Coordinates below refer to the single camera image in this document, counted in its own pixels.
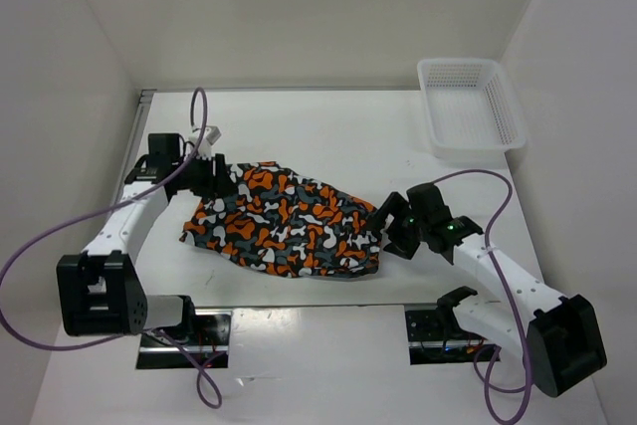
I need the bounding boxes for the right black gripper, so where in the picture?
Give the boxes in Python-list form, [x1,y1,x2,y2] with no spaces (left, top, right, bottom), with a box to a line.
[360,191,429,260]

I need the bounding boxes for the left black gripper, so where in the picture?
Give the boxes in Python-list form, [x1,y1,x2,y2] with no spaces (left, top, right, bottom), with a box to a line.
[173,151,239,199]

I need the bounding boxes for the orange camouflage shorts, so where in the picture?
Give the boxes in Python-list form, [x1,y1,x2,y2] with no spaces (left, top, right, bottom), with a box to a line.
[179,161,382,280]

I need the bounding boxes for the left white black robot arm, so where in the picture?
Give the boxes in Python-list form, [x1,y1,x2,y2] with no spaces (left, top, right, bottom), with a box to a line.
[56,126,237,345]

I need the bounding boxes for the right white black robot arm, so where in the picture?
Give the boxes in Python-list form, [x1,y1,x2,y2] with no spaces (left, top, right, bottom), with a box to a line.
[369,183,607,397]

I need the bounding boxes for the white plastic basket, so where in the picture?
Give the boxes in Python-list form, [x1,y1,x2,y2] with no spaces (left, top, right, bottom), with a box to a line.
[417,58,527,162]

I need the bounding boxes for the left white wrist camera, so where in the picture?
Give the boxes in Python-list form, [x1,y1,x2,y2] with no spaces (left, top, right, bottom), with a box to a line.
[188,125,221,159]

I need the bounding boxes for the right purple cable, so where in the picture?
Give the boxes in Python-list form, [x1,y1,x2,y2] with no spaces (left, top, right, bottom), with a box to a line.
[430,168,533,423]

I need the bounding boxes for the purple cable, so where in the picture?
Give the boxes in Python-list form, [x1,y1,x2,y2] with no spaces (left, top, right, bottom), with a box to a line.
[0,86,233,409]
[430,168,533,423]

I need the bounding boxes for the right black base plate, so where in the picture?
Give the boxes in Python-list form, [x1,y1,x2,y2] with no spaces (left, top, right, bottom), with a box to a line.
[404,305,493,365]

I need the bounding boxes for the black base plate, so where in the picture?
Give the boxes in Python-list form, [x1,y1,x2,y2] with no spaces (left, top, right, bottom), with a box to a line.
[404,305,493,365]
[135,309,232,370]

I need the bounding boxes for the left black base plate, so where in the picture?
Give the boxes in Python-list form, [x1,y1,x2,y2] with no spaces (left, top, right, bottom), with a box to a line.
[135,309,232,370]

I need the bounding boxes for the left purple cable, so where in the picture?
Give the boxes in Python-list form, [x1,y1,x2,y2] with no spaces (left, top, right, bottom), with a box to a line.
[0,86,233,409]

